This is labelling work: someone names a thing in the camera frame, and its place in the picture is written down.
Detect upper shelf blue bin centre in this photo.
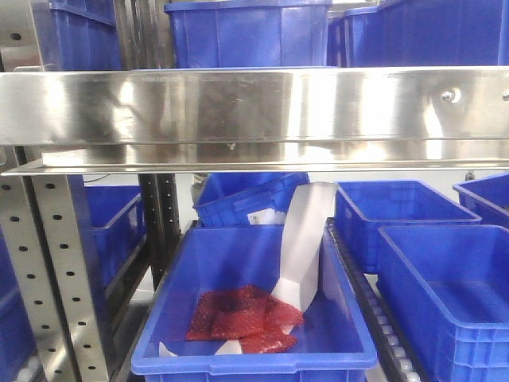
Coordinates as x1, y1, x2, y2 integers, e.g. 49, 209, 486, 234
164, 1, 332, 68

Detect shelf blue bin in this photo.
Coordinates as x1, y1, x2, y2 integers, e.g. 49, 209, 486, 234
327, 1, 508, 68
164, 1, 332, 68
49, 0, 122, 71

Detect upper shelf blue bin right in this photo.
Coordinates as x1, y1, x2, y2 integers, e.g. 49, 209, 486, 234
327, 1, 508, 68

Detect upper shelf blue bin left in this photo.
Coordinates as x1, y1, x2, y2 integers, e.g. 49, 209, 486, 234
49, 0, 122, 71

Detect tilted blue bin behind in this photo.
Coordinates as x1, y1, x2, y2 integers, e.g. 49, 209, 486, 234
194, 172, 309, 228

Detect white paper strip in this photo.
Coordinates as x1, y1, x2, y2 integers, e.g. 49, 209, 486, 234
272, 181, 338, 312

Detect blue bin centre right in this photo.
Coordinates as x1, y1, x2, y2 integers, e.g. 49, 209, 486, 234
334, 180, 482, 274

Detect red bubble bags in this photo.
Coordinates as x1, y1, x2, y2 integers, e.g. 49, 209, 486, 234
186, 285, 305, 353

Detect blue bin with red bags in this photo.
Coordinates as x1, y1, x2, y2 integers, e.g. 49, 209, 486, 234
131, 226, 377, 381

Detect blue bin lower left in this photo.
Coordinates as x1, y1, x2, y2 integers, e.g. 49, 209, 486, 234
85, 185, 147, 290

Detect blue bin front right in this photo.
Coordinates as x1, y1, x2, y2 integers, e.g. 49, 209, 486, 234
378, 225, 508, 381

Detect blue bin far right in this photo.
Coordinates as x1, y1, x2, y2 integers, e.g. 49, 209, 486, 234
453, 173, 508, 228

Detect black perforated rear post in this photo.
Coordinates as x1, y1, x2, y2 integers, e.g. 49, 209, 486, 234
138, 173, 181, 289

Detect stainless steel shelf rail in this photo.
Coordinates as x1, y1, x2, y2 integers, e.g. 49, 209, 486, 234
1, 66, 508, 176

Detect perforated steel shelf post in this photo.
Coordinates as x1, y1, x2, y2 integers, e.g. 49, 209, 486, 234
1, 146, 115, 381

